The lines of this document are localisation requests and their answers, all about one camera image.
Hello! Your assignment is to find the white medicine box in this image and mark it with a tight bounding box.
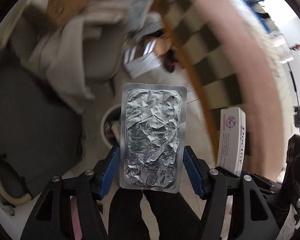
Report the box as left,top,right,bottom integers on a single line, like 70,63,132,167
216,107,246,177

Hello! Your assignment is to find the silver foil blister pack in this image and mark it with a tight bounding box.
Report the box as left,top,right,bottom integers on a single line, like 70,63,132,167
120,82,187,193

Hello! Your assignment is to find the white round trash bin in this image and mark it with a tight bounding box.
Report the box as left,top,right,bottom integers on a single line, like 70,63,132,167
100,104,121,148

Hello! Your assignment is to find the pink suitcase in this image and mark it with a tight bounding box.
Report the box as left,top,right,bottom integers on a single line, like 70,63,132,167
70,197,82,240

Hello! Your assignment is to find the left black trouser leg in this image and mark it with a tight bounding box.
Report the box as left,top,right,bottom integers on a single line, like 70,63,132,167
108,188,150,239

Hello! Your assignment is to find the black trouser leg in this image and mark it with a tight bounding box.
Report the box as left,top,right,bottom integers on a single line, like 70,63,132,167
108,188,150,239
143,190,200,239

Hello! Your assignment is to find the right black trouser leg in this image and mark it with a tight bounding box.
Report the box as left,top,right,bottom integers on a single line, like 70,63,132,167
143,190,200,239

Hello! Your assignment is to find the grey folding cot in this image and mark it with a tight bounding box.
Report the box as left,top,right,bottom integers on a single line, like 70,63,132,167
0,64,82,198

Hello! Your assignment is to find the checkered table skirt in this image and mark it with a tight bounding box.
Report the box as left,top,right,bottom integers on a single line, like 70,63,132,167
152,0,253,156

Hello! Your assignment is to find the beige cloth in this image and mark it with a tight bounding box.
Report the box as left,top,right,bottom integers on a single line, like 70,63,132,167
29,17,102,114

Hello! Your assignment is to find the white flat carton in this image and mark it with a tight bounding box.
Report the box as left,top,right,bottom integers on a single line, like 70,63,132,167
124,53,162,79

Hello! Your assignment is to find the brown cardboard box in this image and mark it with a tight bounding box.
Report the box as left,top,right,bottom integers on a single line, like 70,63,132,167
46,0,89,28

